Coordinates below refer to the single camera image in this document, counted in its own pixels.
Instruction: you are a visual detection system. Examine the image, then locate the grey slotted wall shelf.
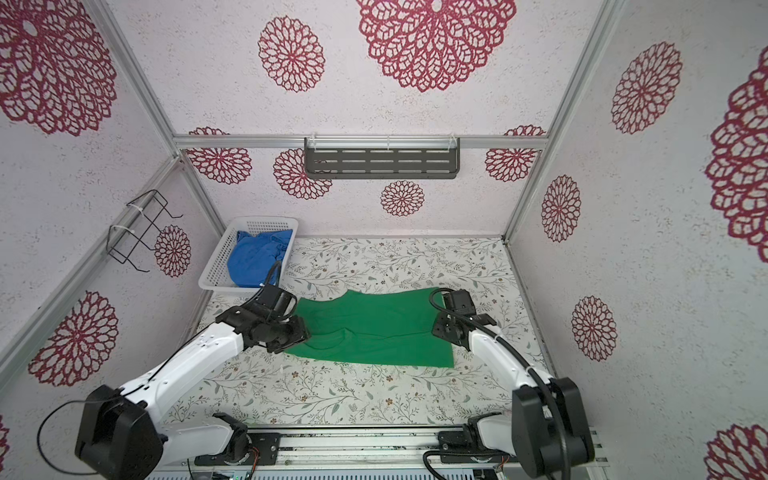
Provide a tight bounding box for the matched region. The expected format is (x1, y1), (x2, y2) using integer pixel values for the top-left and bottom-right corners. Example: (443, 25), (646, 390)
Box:
(304, 137), (461, 180)

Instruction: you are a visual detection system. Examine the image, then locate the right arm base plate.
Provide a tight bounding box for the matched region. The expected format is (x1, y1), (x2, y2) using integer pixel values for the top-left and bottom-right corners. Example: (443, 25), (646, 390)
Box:
(437, 429), (515, 464)

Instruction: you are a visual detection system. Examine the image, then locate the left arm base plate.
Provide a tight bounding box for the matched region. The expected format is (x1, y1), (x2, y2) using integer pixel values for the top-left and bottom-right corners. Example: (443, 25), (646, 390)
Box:
(192, 432), (282, 466)

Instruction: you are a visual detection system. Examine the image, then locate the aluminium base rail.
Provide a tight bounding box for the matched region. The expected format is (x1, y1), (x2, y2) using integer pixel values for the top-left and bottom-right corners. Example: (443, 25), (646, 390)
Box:
(146, 425), (610, 478)

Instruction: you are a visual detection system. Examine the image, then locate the black wire wall rack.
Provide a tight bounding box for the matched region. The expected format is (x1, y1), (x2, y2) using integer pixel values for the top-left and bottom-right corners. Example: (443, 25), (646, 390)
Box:
(104, 189), (183, 273)

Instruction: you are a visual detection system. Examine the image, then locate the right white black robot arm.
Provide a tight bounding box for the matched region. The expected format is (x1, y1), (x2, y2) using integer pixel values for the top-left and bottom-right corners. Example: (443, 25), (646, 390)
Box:
(422, 288), (595, 479)

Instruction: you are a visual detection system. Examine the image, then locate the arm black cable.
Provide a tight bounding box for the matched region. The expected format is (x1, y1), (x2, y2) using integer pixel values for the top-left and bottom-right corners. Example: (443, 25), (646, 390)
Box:
(35, 260), (299, 476)
(428, 286), (571, 480)

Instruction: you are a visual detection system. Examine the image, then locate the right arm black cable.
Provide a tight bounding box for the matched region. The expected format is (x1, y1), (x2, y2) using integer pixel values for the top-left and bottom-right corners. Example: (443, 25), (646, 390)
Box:
(428, 286), (571, 480)

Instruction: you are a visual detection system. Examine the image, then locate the green tank top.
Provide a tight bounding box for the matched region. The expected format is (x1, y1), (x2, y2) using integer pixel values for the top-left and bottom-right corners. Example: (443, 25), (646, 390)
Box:
(286, 288), (454, 368)

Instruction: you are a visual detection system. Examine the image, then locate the white plastic basket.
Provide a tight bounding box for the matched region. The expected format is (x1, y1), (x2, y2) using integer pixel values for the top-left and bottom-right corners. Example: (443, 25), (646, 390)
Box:
(198, 216), (298, 296)

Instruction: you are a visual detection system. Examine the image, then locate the blue tank top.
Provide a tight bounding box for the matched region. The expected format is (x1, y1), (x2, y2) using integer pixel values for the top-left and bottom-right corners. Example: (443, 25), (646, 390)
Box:
(227, 230), (293, 288)

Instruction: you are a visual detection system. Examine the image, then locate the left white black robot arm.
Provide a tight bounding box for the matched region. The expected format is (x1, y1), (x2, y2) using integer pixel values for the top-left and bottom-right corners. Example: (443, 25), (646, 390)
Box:
(75, 284), (310, 479)

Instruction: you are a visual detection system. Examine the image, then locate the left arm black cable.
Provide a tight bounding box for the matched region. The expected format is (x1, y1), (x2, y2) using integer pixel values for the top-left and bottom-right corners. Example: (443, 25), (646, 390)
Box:
(35, 260), (299, 476)

